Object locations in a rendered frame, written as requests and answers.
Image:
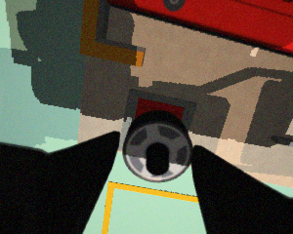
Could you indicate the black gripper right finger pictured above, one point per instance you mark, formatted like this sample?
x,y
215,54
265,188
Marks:
x,y
234,202

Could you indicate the black rubber tyre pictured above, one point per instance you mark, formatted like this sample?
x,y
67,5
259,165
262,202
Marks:
x,y
162,127

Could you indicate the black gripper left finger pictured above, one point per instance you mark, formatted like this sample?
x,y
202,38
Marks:
x,y
56,192

